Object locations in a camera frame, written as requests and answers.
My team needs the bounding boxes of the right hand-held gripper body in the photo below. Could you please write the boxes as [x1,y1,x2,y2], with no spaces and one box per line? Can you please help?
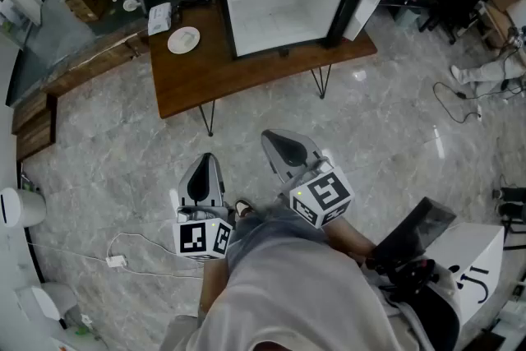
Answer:
[280,156,356,229]

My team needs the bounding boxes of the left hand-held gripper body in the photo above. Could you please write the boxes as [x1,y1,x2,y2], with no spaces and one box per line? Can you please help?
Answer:
[172,199,234,262]

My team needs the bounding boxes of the white round plate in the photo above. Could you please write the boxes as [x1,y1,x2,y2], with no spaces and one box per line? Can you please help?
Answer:
[167,25,201,55]

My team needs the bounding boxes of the person's right forearm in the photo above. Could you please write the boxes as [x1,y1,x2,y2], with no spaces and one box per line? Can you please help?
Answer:
[324,216,377,260]

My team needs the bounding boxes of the person's left forearm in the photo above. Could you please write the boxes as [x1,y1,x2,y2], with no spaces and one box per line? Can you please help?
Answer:
[200,257,229,320]

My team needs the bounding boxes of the person's brown white shoe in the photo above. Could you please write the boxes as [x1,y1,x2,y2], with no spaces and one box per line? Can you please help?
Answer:
[233,198,255,219]

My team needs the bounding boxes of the person's grey shorts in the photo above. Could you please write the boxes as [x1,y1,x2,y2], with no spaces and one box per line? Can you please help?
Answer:
[228,205,330,260]

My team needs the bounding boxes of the black flat panel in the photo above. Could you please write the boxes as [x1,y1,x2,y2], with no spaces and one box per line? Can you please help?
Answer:
[374,196,458,266]

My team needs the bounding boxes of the person's white shirt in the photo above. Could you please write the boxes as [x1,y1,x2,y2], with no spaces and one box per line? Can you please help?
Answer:
[159,233,461,351]

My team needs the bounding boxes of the brown wooden table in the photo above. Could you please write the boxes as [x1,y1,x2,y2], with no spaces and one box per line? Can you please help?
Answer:
[147,0,378,137]

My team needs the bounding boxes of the small green object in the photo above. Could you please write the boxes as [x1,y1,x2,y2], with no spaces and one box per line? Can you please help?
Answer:
[76,312,95,336]

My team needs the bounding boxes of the white box with black print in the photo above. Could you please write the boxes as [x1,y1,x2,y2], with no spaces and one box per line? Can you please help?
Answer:
[425,222,505,332]

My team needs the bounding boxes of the rough wooden platform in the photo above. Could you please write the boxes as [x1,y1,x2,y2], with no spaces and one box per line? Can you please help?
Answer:
[11,28,151,162]

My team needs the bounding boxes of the white round bin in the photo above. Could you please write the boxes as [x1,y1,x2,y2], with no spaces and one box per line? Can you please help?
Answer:
[0,187,48,229]

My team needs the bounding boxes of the white rounded appliance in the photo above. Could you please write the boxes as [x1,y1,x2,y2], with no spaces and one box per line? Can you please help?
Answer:
[14,281,79,332]

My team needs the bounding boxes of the teal plastic bin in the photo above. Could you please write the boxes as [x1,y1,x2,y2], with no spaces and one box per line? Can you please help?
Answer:
[394,7,421,29]

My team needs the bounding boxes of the black waist pack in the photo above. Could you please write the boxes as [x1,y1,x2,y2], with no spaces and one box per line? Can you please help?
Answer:
[365,254,461,351]

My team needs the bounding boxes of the white wet wipes pack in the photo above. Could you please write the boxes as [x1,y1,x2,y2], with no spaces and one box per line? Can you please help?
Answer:
[146,2,173,37]

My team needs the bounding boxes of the black metal stand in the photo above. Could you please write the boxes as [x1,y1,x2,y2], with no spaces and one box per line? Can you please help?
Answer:
[491,174,526,252]

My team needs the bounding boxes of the black office chair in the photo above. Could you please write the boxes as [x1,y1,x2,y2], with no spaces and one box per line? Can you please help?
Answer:
[418,0,486,46]

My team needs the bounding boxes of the white shelf unit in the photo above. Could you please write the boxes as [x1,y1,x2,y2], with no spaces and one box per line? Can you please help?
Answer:
[491,279,526,351]

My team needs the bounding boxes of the white cable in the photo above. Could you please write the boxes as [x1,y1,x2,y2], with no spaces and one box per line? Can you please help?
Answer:
[26,232,205,280]

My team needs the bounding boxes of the long black cable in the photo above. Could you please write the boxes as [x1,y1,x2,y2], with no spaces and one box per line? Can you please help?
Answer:
[432,80,526,124]

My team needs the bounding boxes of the black power cable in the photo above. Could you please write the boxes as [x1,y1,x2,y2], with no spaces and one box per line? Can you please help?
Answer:
[174,0,215,13]

